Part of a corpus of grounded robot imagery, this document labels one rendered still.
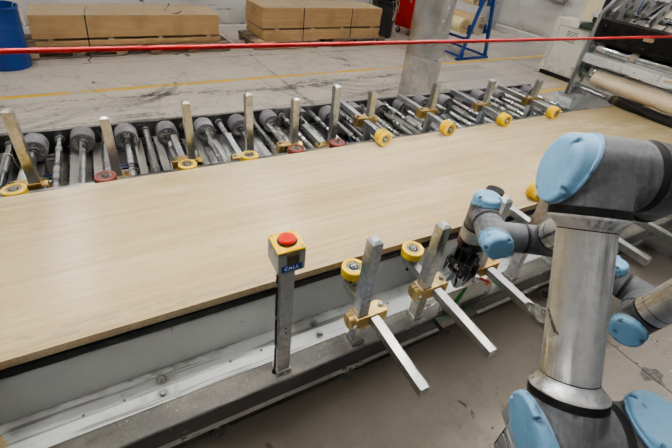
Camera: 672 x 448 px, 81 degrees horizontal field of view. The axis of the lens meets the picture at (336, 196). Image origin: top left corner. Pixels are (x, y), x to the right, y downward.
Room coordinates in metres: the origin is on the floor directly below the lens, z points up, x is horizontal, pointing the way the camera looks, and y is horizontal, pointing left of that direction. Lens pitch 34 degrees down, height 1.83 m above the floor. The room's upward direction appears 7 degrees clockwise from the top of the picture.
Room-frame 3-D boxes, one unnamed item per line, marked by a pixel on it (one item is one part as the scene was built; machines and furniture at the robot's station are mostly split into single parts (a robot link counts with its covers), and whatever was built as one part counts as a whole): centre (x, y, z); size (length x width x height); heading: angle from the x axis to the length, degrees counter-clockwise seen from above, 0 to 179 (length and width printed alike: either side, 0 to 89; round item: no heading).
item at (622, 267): (0.82, -0.76, 1.13); 0.09 x 0.08 x 0.11; 47
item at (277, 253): (0.69, 0.10, 1.18); 0.07 x 0.07 x 0.08; 31
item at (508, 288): (1.02, -0.63, 0.84); 0.43 x 0.03 x 0.04; 31
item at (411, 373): (0.79, -0.19, 0.81); 0.43 x 0.03 x 0.04; 31
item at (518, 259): (1.21, -0.76, 0.93); 0.03 x 0.03 x 0.48; 31
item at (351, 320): (0.83, -0.14, 0.82); 0.13 x 0.06 x 0.05; 121
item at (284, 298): (0.68, 0.10, 0.93); 0.05 x 0.04 x 0.45; 121
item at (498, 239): (0.79, -0.42, 1.23); 0.11 x 0.11 x 0.08; 1
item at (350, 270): (0.95, -0.09, 0.85); 0.08 x 0.08 x 0.11
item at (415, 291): (0.96, -0.35, 0.84); 0.13 x 0.06 x 0.05; 121
